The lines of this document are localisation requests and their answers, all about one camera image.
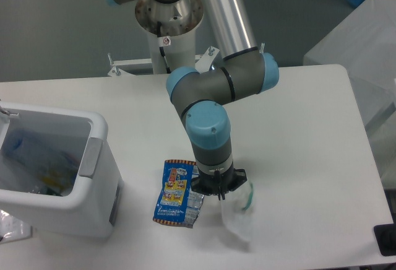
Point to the clear plastic sheet under bin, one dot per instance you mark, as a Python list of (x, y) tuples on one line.
[(13, 229)]

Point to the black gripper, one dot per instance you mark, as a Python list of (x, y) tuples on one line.
[(218, 183)]

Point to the blue snack wrapper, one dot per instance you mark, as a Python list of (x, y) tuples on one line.
[(178, 205)]

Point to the white open trash can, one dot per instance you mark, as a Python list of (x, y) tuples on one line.
[(57, 169)]

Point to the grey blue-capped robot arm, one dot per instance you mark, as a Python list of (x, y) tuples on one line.
[(199, 97)]

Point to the metal table clamp bolt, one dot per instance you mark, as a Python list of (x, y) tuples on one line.
[(262, 48)]

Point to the white plastic bag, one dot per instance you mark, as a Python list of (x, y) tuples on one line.
[(237, 211)]

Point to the black device at table edge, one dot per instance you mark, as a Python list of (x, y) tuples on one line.
[(385, 237)]

